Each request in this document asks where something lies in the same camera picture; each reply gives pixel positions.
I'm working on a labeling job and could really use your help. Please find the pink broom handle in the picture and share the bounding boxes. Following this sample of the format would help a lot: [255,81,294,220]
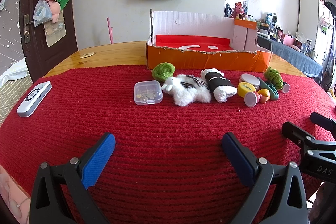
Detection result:
[106,18,114,44]

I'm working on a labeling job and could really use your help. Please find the pink figurine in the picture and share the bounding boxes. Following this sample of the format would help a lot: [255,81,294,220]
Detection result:
[244,92,262,108]

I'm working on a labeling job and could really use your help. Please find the red knitted table cloth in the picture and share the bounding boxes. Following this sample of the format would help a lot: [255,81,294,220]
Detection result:
[1,66,335,223]

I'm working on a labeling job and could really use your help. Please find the black-haired doll figurine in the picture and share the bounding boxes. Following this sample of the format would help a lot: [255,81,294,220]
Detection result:
[281,82,290,94]

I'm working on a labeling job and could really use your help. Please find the white round tin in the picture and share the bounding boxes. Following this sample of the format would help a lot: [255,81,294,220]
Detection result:
[239,73,260,90]

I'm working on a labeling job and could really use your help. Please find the orange cardboard box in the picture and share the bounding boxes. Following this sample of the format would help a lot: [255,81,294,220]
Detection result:
[146,10,272,72]

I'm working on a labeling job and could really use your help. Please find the teal clothes peg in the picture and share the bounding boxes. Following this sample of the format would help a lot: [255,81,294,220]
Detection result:
[257,77,279,101]

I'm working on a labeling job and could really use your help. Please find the green yarn scrunchie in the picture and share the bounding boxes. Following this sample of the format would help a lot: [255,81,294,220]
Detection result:
[264,67,284,90]
[152,63,175,82]

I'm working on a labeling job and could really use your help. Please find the yellow round cap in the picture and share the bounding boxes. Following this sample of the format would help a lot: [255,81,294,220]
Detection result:
[237,81,256,98]

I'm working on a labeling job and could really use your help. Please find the pink plush by mirror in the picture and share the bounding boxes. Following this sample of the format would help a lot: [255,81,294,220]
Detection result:
[230,2,246,20]

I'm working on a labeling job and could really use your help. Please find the white wardrobe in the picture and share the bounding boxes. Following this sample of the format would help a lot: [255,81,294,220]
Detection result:
[297,0,325,60]

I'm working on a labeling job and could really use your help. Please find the white plush rabbit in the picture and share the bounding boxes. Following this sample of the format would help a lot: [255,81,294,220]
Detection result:
[161,74,212,107]

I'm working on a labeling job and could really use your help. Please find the dark brown door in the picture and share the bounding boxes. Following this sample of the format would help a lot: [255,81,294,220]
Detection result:
[19,0,78,82]

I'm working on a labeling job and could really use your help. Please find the yellow small toy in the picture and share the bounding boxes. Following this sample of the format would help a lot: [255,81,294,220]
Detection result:
[257,89,270,103]

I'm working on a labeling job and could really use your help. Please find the white remote device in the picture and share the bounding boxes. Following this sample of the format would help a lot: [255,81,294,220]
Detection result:
[17,81,52,118]

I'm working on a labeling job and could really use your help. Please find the blue-covered side table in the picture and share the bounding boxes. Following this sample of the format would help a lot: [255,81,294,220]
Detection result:
[257,35,323,84]

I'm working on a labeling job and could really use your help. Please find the plastic bag on door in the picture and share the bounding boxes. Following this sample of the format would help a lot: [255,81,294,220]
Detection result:
[33,0,52,27]

